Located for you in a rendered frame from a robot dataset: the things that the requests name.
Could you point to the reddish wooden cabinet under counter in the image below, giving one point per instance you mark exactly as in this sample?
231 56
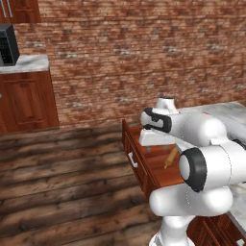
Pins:
214 232

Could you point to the light wooden rolling pin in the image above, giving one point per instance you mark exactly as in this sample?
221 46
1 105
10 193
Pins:
171 157

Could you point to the black microwave oven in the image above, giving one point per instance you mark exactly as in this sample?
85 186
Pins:
8 44

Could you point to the open reddish wooden drawer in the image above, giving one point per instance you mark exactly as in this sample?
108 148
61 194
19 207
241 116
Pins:
142 166

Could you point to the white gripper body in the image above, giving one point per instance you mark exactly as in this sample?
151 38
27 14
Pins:
157 138

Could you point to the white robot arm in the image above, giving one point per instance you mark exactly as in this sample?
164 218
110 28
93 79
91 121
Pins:
205 160

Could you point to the reddish wooden wall cabinet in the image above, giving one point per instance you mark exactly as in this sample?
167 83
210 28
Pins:
22 11

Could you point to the reddish wooden base cabinet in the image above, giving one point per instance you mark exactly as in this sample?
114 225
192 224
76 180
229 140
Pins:
25 101

